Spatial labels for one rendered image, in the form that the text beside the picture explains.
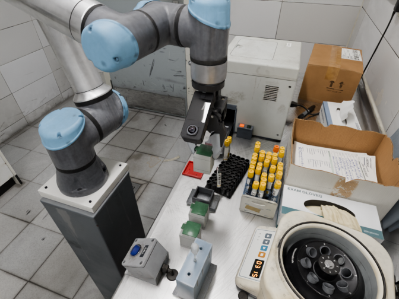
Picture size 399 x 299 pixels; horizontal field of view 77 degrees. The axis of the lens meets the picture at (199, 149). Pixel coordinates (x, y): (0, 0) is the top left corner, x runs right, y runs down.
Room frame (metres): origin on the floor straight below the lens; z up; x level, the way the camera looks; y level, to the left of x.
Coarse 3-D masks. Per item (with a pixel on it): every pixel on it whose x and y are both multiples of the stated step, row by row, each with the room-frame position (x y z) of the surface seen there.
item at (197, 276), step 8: (200, 240) 0.30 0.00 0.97; (200, 248) 0.28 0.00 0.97; (208, 248) 0.28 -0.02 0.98; (192, 256) 0.26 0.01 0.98; (200, 256) 0.26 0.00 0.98; (208, 256) 0.27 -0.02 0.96; (184, 264) 0.24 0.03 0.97; (192, 264) 0.24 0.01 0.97; (200, 264) 0.24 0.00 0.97; (208, 264) 0.27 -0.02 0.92; (184, 272) 0.22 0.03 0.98; (192, 272) 0.22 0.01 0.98; (200, 272) 0.22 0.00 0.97; (208, 272) 0.26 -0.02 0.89; (176, 280) 0.21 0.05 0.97; (184, 280) 0.21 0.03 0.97; (192, 280) 0.21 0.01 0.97; (200, 280) 0.23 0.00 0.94; (208, 280) 0.25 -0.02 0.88; (176, 288) 0.23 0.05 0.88; (184, 288) 0.20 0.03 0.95; (192, 288) 0.20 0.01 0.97; (200, 288) 0.23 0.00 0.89; (176, 296) 0.21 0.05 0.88; (184, 296) 0.21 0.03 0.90; (192, 296) 0.20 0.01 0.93; (200, 296) 0.21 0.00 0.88
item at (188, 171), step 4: (188, 164) 0.64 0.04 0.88; (192, 164) 0.64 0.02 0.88; (188, 168) 0.62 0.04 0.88; (192, 168) 0.62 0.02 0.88; (184, 172) 0.60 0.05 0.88; (188, 172) 0.60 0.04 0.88; (192, 172) 0.60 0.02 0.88; (196, 172) 0.60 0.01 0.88; (192, 176) 0.58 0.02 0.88; (196, 176) 0.58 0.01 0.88; (200, 176) 0.58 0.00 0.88
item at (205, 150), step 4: (204, 144) 0.50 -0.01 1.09; (196, 148) 0.48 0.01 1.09; (200, 148) 0.48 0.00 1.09; (204, 148) 0.48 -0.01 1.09; (208, 148) 0.48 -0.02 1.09; (196, 152) 0.47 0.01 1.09; (200, 152) 0.47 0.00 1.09; (204, 152) 0.47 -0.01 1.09; (208, 152) 0.47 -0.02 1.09; (212, 152) 0.47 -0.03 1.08; (208, 156) 0.46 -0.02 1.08
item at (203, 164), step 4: (196, 156) 0.47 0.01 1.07; (200, 156) 0.46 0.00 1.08; (204, 156) 0.46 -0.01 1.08; (196, 160) 0.47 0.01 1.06; (200, 160) 0.46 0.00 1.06; (204, 160) 0.46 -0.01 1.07; (208, 160) 0.46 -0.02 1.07; (212, 160) 0.47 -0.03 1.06; (196, 164) 0.47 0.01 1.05; (200, 164) 0.46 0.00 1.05; (204, 164) 0.46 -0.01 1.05; (208, 164) 0.46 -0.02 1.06; (212, 164) 0.48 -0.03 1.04; (196, 168) 0.47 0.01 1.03; (200, 168) 0.46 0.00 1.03; (204, 168) 0.46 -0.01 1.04; (208, 168) 0.46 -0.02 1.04; (212, 168) 0.48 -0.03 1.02; (200, 172) 0.46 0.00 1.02; (204, 172) 0.46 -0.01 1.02; (208, 172) 0.46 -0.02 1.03
